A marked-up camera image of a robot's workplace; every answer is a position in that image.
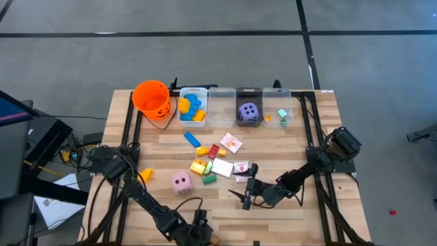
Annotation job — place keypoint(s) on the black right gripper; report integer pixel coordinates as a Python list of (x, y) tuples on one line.
[(266, 194)]

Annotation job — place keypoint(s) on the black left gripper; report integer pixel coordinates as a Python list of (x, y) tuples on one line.
[(191, 235)]

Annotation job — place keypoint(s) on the card deck red circle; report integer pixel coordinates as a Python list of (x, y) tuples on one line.
[(241, 167)]

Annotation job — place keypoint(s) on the brown toy brick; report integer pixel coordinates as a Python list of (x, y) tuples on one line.
[(215, 240)]

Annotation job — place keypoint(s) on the dark green toy brick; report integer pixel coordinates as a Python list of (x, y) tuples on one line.
[(209, 179)]

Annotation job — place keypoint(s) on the pink foam die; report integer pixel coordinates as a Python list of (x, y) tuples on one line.
[(182, 182)]

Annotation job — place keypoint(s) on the small yellow toy brick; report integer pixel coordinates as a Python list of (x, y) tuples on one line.
[(222, 153)]

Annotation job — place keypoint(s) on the large orange-yellow toy brick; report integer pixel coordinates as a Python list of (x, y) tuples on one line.
[(197, 168)]

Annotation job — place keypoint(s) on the purple foam die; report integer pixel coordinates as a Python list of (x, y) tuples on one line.
[(248, 112)]

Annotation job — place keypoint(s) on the long blue toy brick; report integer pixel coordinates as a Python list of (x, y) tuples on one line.
[(192, 139)]

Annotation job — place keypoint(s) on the mint toy brick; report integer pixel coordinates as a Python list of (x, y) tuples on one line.
[(282, 113)]

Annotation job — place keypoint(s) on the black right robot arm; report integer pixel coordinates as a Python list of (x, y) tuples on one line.
[(307, 169)]

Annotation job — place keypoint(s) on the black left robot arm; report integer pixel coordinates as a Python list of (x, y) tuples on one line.
[(143, 198)]

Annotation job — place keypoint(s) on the light green toy brick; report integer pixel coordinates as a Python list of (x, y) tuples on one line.
[(208, 168)]

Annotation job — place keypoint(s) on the card deck diamond print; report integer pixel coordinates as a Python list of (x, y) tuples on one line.
[(231, 143)]

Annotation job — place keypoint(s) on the red toy brick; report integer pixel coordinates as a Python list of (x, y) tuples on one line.
[(214, 151)]

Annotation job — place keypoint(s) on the orange-yellow wedge toy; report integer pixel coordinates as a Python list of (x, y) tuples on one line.
[(147, 175)]

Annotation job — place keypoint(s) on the clear plastic bin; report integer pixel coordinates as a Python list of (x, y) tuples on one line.
[(222, 109), (277, 99)]

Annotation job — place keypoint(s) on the dark smoky plastic bin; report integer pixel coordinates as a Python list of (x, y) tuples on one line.
[(249, 94)]

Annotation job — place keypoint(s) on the white plastic bin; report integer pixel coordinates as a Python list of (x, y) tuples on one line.
[(204, 102)]

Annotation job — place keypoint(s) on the white label sticker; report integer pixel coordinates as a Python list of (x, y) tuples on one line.
[(326, 91)]

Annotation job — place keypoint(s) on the orange pumpkin bucket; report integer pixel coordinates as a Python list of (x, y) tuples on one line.
[(150, 97)]

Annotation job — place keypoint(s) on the black power adapter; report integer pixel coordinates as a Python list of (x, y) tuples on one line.
[(93, 138)]

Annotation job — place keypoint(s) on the electronics with green light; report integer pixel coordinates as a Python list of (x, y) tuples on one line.
[(73, 156)]

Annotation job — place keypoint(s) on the white paper sheets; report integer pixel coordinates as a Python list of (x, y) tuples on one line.
[(58, 212)]

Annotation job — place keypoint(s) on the black equipment box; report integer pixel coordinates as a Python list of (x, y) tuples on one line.
[(44, 133)]

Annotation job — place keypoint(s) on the black stand leg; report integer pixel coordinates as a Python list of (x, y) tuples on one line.
[(423, 135)]

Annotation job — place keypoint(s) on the laptop with blue screen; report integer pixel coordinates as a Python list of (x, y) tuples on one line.
[(13, 111)]

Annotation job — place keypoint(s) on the black right table frame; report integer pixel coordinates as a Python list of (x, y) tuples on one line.
[(323, 212)]

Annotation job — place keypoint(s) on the black table frame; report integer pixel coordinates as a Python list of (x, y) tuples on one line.
[(323, 212), (130, 102)]

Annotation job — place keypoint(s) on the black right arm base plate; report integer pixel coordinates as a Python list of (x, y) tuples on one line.
[(341, 167)]

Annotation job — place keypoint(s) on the small black bracket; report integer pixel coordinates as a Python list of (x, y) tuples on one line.
[(277, 83)]

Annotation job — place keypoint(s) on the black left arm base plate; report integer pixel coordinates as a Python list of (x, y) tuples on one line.
[(97, 168)]

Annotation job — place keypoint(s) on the long black camera mount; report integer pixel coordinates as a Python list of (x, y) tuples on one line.
[(191, 86)]

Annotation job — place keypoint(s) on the black left table frame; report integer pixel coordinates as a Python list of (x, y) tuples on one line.
[(130, 102)]

